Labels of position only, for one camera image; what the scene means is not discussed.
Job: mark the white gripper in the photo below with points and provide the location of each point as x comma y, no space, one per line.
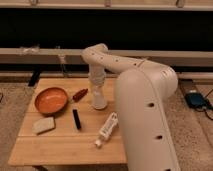
97,80

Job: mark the white ceramic cup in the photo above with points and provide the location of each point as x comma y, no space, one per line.
98,100

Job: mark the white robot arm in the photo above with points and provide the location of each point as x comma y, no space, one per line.
140,89

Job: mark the black eraser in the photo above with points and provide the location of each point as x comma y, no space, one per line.
76,119

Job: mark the red chili pepper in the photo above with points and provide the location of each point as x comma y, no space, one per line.
80,94

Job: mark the white plastic bottle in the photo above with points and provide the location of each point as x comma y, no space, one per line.
106,130

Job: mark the orange bowl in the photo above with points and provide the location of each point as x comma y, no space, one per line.
51,100

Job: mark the wooden table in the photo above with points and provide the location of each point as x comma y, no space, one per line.
66,145

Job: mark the beige sponge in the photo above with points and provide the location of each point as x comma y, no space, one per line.
43,125

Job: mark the blue device on floor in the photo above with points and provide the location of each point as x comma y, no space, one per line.
196,100

